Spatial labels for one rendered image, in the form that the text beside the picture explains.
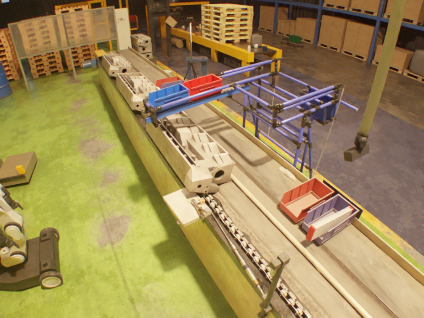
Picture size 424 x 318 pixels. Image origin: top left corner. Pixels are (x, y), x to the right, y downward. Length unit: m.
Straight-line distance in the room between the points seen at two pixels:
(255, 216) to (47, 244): 1.91
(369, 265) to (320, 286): 0.37
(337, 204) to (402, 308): 0.78
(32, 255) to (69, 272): 0.38
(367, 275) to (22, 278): 2.62
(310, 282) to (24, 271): 2.29
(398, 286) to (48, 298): 2.63
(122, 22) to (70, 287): 6.49
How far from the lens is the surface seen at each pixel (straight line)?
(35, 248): 2.81
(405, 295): 1.81
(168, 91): 2.20
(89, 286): 2.54
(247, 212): 1.83
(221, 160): 1.95
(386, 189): 3.79
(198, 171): 1.77
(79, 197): 3.35
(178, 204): 1.81
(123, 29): 7.65
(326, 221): 1.65
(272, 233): 1.73
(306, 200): 2.00
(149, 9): 8.27
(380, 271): 1.81
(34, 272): 2.64
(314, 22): 12.37
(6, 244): 2.28
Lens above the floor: 2.09
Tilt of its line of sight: 36 degrees down
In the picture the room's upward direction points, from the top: straight up
